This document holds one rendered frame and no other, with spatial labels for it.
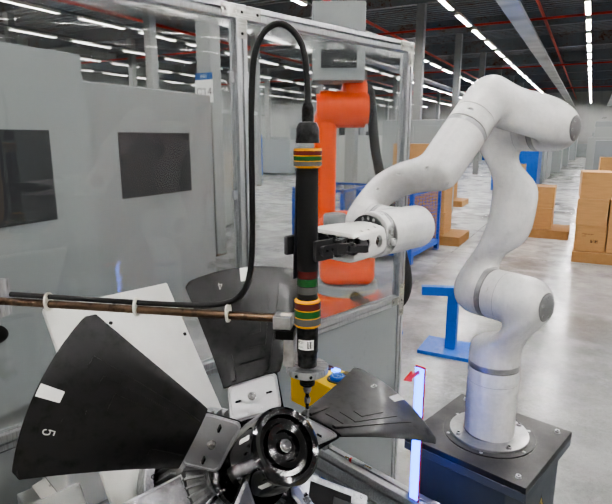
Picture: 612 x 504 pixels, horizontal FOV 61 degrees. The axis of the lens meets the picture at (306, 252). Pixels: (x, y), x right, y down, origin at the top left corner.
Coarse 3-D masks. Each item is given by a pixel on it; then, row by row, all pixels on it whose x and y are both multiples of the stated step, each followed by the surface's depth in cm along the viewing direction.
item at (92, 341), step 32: (96, 320) 73; (64, 352) 71; (96, 352) 72; (128, 352) 74; (64, 384) 70; (96, 384) 72; (128, 384) 73; (160, 384) 75; (32, 416) 69; (64, 416) 70; (96, 416) 72; (128, 416) 73; (160, 416) 75; (192, 416) 77; (32, 448) 69; (64, 448) 71; (96, 448) 73; (128, 448) 74; (160, 448) 76
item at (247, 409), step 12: (240, 384) 90; (252, 384) 89; (264, 384) 88; (276, 384) 87; (228, 396) 89; (240, 396) 88; (264, 396) 87; (276, 396) 86; (240, 408) 87; (252, 408) 87; (264, 408) 86; (240, 420) 86
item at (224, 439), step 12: (204, 420) 78; (216, 420) 79; (228, 420) 80; (204, 432) 79; (216, 432) 79; (228, 432) 80; (192, 444) 79; (204, 444) 79; (216, 444) 80; (228, 444) 81; (192, 456) 79; (216, 456) 80; (204, 468) 80; (216, 468) 81
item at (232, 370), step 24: (192, 288) 100; (240, 288) 99; (264, 288) 99; (288, 288) 99; (264, 312) 95; (216, 336) 95; (240, 336) 93; (264, 336) 92; (216, 360) 93; (240, 360) 91; (264, 360) 90
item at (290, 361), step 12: (276, 312) 87; (288, 312) 87; (276, 324) 85; (288, 324) 85; (276, 336) 85; (288, 336) 85; (288, 348) 86; (288, 360) 86; (288, 372) 86; (300, 372) 85; (312, 372) 85; (324, 372) 85
